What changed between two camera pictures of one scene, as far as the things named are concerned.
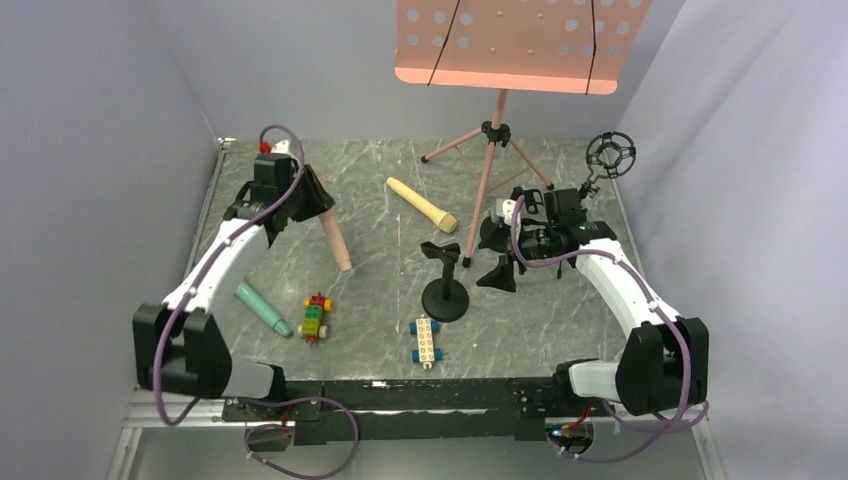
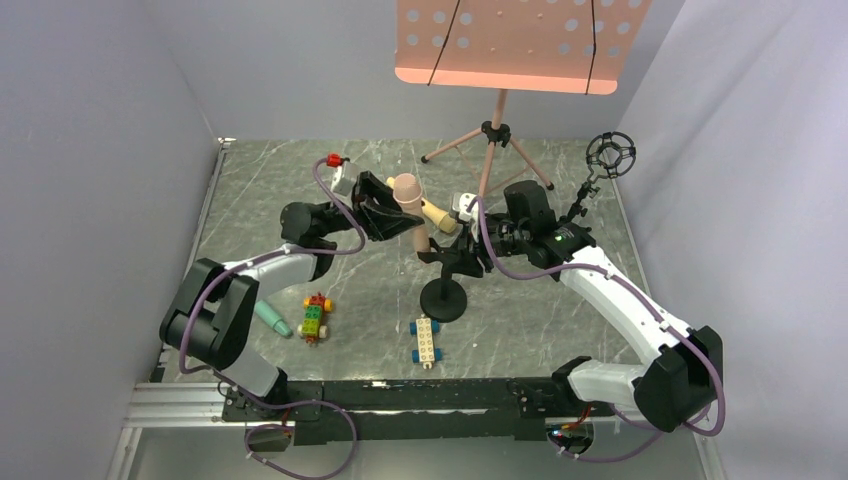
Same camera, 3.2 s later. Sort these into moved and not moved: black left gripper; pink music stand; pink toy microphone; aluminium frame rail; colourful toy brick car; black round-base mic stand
Moved: pink toy microphone; black left gripper
Not moved: pink music stand; colourful toy brick car; black round-base mic stand; aluminium frame rail
